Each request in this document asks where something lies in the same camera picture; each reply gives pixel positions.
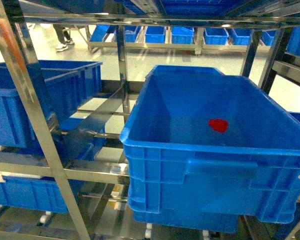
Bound red toy block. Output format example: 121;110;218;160
208;118;229;133

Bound blue crate left shelf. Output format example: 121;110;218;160
0;62;81;149

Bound steel shelf rack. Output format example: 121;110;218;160
0;0;300;240

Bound large blue crate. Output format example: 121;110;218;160
120;65;300;233

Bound blue crate left rear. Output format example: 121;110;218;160
39;60;103;123

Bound person legs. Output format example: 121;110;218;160
52;24;75;52

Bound blue crate lower left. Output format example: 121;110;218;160
0;176;68;214

